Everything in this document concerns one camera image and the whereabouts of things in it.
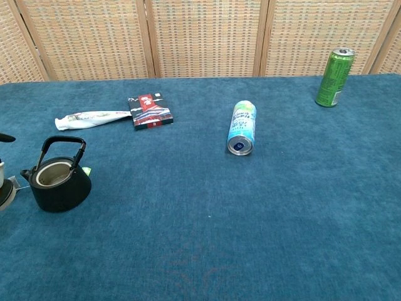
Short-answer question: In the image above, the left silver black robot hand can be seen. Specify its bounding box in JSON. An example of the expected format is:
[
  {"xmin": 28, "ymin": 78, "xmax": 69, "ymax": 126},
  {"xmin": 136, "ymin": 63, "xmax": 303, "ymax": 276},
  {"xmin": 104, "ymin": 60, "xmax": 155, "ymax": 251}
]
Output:
[{"xmin": 0, "ymin": 133, "xmax": 17, "ymax": 187}]

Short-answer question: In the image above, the small black teapot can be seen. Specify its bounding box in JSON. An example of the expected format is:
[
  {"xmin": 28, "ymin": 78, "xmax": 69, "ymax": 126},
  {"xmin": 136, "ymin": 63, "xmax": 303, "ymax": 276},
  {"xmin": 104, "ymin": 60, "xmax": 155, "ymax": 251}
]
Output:
[{"xmin": 19, "ymin": 135, "xmax": 93, "ymax": 214}]

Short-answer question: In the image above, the white toothpaste tube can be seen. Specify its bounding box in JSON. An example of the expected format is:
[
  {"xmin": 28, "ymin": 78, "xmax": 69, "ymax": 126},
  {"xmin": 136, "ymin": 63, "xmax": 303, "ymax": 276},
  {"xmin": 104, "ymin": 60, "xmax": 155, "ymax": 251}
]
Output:
[{"xmin": 55, "ymin": 110, "xmax": 132, "ymax": 132}]

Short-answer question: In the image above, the black red printed box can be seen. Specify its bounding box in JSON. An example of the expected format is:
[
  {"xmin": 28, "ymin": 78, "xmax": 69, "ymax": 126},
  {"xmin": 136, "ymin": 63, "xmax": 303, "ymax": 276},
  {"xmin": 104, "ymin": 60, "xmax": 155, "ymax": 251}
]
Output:
[{"xmin": 127, "ymin": 92, "xmax": 175, "ymax": 131}]

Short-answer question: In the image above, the blue table cloth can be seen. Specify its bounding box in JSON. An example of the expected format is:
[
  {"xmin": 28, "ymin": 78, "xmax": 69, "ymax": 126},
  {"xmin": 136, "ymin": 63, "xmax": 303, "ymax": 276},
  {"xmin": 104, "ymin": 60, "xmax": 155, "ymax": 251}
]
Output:
[{"xmin": 0, "ymin": 73, "xmax": 401, "ymax": 301}]

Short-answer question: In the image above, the woven wooden folding screen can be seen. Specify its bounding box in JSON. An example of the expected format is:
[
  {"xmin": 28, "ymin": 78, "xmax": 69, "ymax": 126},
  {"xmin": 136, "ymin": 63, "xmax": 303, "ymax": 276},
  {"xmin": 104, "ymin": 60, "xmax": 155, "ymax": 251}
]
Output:
[{"xmin": 0, "ymin": 0, "xmax": 401, "ymax": 85}]

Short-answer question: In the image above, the light blue drink can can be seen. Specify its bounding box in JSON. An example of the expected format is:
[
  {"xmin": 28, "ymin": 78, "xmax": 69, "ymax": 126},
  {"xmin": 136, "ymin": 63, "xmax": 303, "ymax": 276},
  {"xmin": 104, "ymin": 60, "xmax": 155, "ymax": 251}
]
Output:
[{"xmin": 226, "ymin": 100, "xmax": 258, "ymax": 156}]

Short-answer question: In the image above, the green drink can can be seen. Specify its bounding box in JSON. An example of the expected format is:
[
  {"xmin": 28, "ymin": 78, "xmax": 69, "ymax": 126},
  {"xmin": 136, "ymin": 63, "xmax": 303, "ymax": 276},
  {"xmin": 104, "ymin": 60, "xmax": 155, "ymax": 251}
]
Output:
[{"xmin": 315, "ymin": 47, "xmax": 357, "ymax": 108}]

